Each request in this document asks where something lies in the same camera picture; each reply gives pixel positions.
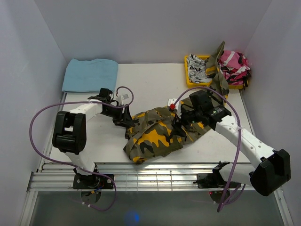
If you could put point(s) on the newspaper print trousers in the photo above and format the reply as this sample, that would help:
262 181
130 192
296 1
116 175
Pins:
197 68

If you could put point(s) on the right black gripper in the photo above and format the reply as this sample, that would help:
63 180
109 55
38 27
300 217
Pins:
176 126

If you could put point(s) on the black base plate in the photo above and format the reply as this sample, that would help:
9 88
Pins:
209 180
92 182

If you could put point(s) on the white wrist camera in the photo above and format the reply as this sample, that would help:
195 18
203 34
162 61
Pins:
121 99
174 107

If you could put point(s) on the pink camouflage trousers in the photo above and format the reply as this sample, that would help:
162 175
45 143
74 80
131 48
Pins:
235 68

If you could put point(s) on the aluminium mounting rail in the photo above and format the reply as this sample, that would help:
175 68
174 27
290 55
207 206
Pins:
127 177

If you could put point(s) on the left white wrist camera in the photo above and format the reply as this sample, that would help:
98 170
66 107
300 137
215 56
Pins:
121 99

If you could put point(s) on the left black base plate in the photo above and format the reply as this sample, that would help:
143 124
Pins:
92 182

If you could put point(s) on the folded light blue cloth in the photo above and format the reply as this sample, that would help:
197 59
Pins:
90 75

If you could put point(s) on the yellow plastic tray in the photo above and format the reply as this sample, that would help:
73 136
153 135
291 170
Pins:
207 82

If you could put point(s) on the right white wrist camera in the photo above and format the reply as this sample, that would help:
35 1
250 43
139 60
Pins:
174 107

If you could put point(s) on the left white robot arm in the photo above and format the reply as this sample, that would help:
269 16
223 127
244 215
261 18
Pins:
70 132

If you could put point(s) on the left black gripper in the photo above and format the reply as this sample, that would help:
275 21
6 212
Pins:
124 119

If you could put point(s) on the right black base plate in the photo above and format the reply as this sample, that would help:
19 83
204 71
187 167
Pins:
209 180

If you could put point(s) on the yellow camouflage trousers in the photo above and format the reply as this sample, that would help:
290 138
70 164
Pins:
149 137

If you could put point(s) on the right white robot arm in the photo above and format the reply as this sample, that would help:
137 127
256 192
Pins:
269 168

